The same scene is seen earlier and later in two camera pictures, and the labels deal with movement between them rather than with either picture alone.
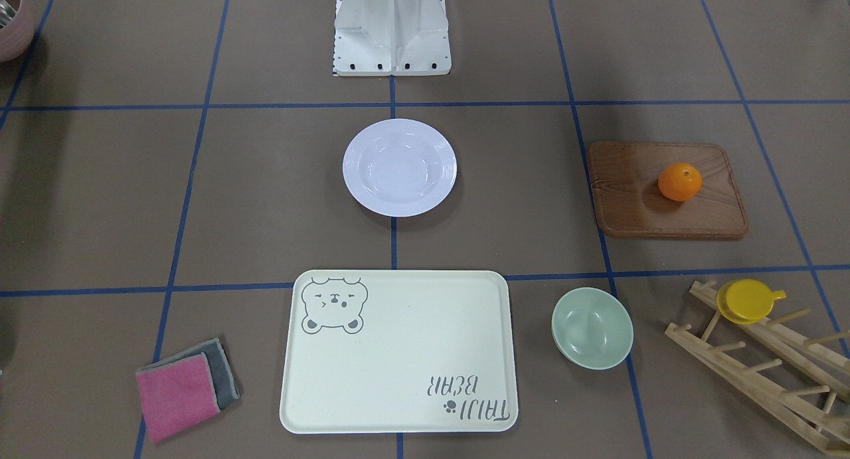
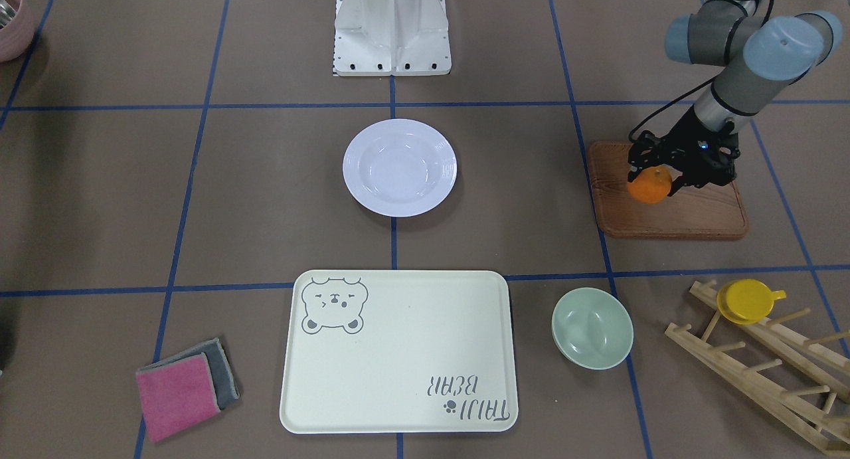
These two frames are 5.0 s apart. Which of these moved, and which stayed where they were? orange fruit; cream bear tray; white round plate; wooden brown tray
Moved: orange fruit
Stayed: white round plate; cream bear tray; wooden brown tray
